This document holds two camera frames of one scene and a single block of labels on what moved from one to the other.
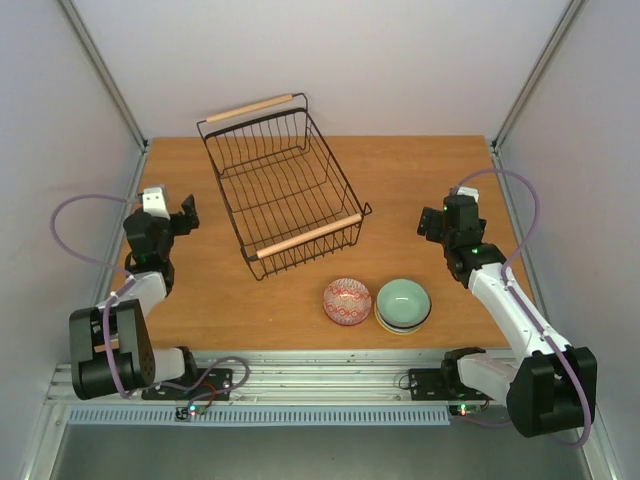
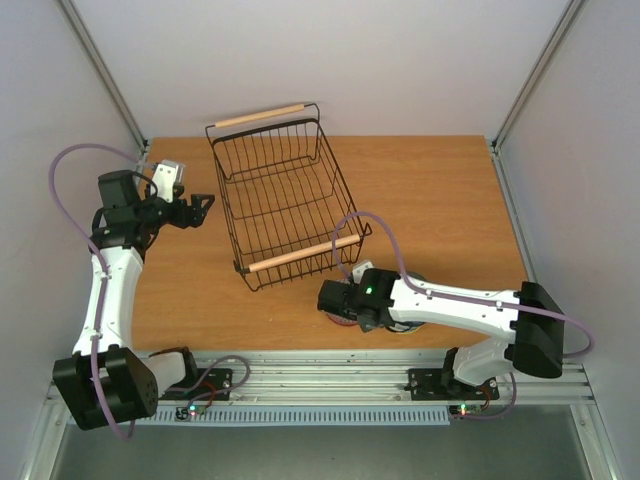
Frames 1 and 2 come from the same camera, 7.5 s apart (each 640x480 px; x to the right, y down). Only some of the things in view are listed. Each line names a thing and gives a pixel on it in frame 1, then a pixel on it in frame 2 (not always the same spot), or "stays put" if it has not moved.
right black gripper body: (431, 226) -> (329, 298)
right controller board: (465, 409) stays put
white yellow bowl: (398, 330) stays put
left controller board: (182, 413) stays put
